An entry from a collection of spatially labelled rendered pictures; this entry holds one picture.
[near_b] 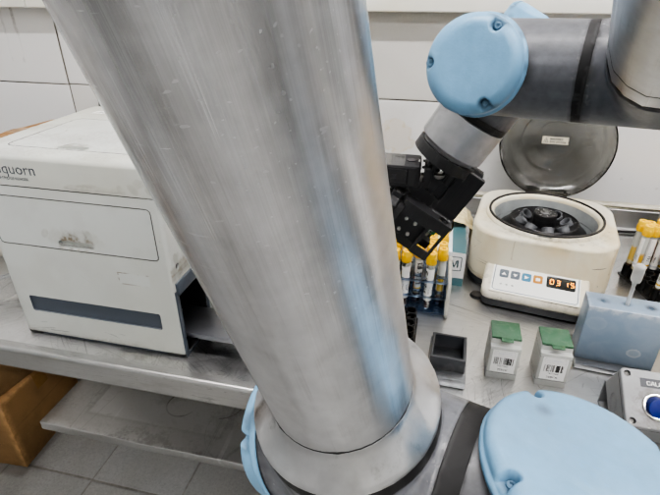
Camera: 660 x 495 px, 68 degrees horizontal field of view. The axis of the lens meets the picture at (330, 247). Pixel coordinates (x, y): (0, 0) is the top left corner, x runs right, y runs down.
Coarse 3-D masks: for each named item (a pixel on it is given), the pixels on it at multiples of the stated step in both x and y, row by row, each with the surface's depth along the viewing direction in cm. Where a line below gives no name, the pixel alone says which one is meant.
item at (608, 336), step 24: (600, 312) 67; (624, 312) 66; (648, 312) 66; (576, 336) 72; (600, 336) 69; (624, 336) 68; (648, 336) 67; (576, 360) 71; (600, 360) 71; (624, 360) 70; (648, 360) 68
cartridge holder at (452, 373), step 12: (432, 336) 72; (444, 336) 72; (456, 336) 72; (432, 348) 69; (444, 348) 73; (456, 348) 72; (432, 360) 68; (444, 360) 68; (456, 360) 67; (444, 372) 68; (456, 372) 68; (444, 384) 68; (456, 384) 67
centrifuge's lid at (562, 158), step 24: (528, 120) 102; (504, 144) 104; (528, 144) 105; (552, 144) 104; (576, 144) 101; (600, 144) 99; (504, 168) 102; (528, 168) 105; (552, 168) 104; (576, 168) 102; (600, 168) 99; (552, 192) 100; (576, 192) 99
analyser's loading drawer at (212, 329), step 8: (184, 312) 76; (192, 312) 76; (200, 312) 76; (208, 312) 76; (184, 320) 74; (192, 320) 74; (200, 320) 74; (208, 320) 74; (216, 320) 74; (192, 328) 73; (200, 328) 73; (208, 328) 73; (216, 328) 73; (224, 328) 73; (192, 336) 72; (200, 336) 72; (208, 336) 71; (216, 336) 71; (224, 336) 71
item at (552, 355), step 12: (540, 336) 67; (552, 336) 67; (564, 336) 67; (540, 348) 66; (552, 348) 66; (564, 348) 65; (540, 360) 66; (552, 360) 66; (564, 360) 65; (540, 372) 67; (552, 372) 67; (564, 372) 66; (540, 384) 68; (552, 384) 68; (564, 384) 67
